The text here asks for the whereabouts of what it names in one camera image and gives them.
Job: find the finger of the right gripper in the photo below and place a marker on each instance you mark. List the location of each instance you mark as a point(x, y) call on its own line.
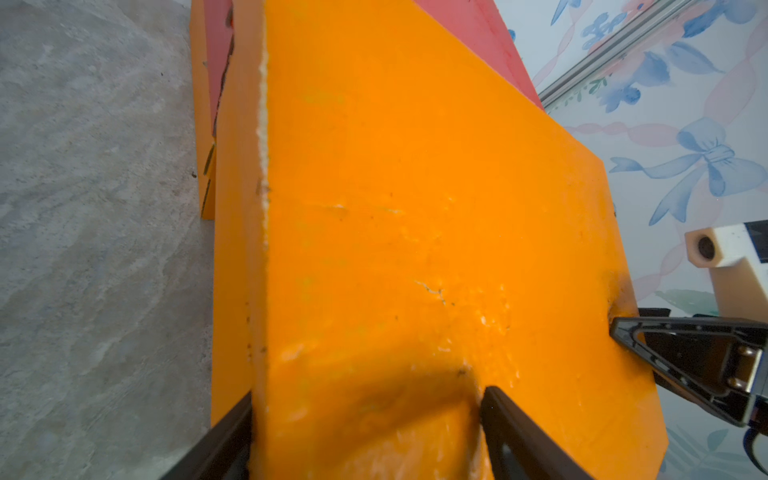
point(654, 312)
point(719, 364)

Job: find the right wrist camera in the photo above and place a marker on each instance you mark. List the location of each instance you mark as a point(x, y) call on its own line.
point(736, 258)

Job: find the orange shoebox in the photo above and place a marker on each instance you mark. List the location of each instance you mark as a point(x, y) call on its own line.
point(398, 228)
point(204, 141)

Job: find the red shoebox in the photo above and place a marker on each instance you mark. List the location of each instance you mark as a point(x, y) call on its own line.
point(477, 24)

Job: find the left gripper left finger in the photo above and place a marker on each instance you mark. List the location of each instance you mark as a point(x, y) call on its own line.
point(224, 451)

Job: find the right corner aluminium post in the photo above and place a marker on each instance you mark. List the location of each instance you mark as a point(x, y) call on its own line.
point(644, 25)

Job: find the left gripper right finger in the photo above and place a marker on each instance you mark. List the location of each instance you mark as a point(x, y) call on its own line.
point(517, 447)

